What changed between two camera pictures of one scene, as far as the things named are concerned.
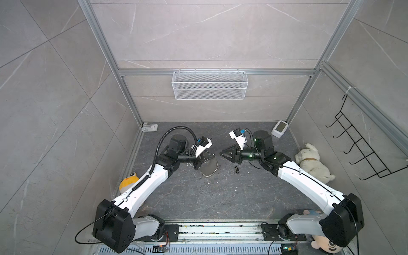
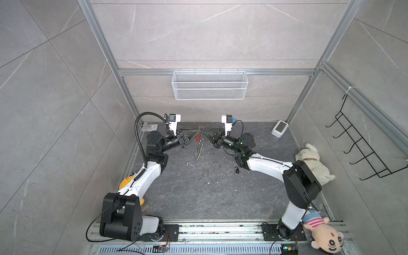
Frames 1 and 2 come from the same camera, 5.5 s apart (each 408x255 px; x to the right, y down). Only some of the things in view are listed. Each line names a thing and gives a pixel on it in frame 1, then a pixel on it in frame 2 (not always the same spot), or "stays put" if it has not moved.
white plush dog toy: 308,159 stays put
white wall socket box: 149,128 stays put
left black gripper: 200,160 -> 181,138
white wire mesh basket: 209,85 stays put
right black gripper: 237,154 -> 218,142
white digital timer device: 279,128 stays put
